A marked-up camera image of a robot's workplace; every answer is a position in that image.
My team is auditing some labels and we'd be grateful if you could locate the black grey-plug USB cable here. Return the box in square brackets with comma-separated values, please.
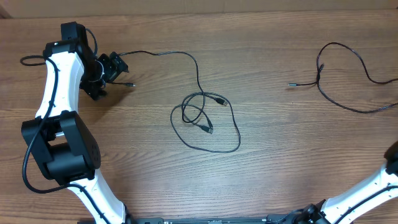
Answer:
[170, 92, 242, 154]

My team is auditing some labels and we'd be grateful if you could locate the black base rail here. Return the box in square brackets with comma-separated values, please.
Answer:
[77, 214, 354, 224]

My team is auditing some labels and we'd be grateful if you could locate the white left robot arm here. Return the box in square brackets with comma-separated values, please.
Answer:
[21, 22, 134, 223]

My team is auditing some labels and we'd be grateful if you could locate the brown cardboard wall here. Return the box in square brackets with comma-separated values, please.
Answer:
[1, 0, 397, 19]

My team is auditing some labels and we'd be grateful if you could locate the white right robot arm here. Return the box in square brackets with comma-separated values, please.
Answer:
[294, 142, 397, 224]

